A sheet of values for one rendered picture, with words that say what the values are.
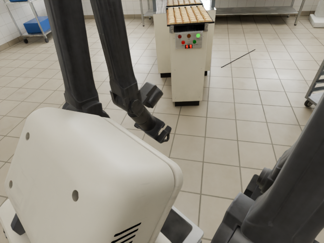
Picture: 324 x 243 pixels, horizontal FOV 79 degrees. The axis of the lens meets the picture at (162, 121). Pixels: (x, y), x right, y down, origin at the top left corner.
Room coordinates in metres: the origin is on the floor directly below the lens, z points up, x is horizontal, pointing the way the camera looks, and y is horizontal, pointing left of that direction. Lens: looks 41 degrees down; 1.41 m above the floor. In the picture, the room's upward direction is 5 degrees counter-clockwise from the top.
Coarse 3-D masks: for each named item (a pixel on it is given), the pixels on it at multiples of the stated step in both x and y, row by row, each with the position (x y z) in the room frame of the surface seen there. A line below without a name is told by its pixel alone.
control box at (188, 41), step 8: (176, 32) 1.81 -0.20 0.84; (184, 32) 1.79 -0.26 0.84; (192, 32) 1.77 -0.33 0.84; (200, 32) 1.77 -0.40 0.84; (176, 40) 1.78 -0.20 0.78; (184, 40) 1.78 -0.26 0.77; (192, 40) 1.77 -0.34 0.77; (200, 40) 1.77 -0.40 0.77; (176, 48) 1.78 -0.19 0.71; (184, 48) 1.78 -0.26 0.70
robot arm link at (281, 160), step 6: (294, 144) 0.18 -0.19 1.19; (288, 150) 0.19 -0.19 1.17; (282, 156) 0.19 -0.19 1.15; (282, 162) 0.17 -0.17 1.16; (276, 168) 0.17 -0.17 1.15; (270, 174) 0.18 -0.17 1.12; (276, 174) 0.16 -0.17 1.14; (270, 180) 0.16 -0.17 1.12; (264, 186) 0.17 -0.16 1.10; (270, 186) 0.16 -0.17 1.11; (264, 192) 0.16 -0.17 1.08
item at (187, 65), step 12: (204, 36) 1.79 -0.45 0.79; (192, 48) 1.80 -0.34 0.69; (204, 48) 1.79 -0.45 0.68; (180, 60) 1.81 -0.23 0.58; (192, 60) 1.80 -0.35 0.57; (204, 60) 1.79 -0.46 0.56; (180, 72) 1.81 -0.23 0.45; (192, 72) 1.80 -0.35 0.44; (180, 84) 1.81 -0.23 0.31; (192, 84) 1.80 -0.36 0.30; (180, 96) 1.81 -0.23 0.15; (192, 96) 1.80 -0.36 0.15
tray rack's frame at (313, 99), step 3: (318, 93) 1.65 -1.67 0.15; (321, 93) 1.65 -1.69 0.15; (309, 96) 1.61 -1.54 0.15; (312, 96) 1.60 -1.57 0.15; (315, 96) 1.60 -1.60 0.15; (318, 96) 1.60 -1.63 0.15; (309, 99) 1.58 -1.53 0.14; (312, 99) 1.56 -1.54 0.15; (315, 99) 1.55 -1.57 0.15; (318, 99) 1.55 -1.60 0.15; (312, 102) 1.53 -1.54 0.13; (315, 102) 1.51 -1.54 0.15; (315, 105) 1.49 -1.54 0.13
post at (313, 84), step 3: (321, 66) 1.63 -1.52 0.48; (318, 69) 1.64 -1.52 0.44; (321, 69) 1.61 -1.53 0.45; (318, 72) 1.62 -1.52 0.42; (315, 75) 1.64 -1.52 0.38; (318, 75) 1.61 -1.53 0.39; (315, 78) 1.62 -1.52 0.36; (318, 78) 1.61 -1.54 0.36; (312, 81) 1.64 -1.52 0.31; (312, 84) 1.62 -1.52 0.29; (315, 84) 1.61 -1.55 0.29; (312, 87) 1.61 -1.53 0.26; (309, 90) 1.63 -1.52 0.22; (309, 93) 1.61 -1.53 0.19; (306, 96) 1.62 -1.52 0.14
